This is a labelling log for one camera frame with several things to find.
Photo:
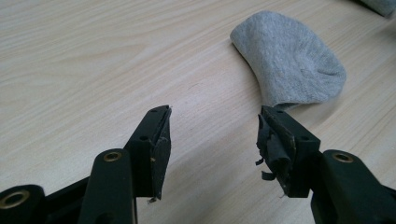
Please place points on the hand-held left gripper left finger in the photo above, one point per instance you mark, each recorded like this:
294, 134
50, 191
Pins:
157, 155

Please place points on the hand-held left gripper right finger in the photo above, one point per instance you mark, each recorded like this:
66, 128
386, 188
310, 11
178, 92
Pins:
289, 149

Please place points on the grey sock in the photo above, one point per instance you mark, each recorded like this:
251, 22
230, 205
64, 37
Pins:
286, 59
379, 5

